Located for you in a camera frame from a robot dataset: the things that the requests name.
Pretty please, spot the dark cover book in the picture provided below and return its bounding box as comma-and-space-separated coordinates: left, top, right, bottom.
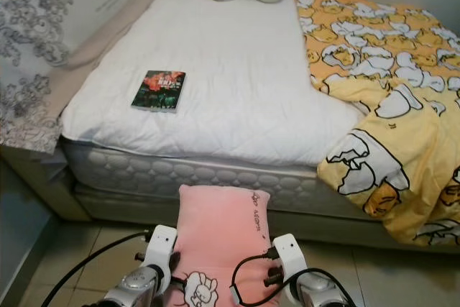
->
131, 70, 186, 114

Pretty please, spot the grey floral printed headboard cloth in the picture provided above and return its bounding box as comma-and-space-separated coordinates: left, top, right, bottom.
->
0, 0, 166, 155

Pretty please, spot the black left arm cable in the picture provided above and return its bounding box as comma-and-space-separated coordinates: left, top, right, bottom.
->
40, 229, 152, 307

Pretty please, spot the pink pillow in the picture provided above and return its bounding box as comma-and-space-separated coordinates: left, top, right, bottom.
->
171, 183, 288, 307

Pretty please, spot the beige bed frame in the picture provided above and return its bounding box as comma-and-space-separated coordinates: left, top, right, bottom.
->
7, 0, 460, 250

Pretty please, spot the grey quilted mattress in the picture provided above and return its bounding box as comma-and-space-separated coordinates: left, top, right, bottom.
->
63, 138, 367, 214

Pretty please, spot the yellow cartoon print quilt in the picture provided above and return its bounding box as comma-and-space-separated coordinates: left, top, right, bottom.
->
291, 0, 460, 247

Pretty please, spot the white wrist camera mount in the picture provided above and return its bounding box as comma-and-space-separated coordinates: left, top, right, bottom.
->
270, 233, 306, 283
147, 224, 180, 275

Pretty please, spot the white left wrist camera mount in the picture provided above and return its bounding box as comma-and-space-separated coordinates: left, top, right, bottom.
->
147, 224, 180, 275

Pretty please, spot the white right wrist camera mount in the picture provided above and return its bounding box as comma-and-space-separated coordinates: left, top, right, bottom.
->
270, 233, 306, 283

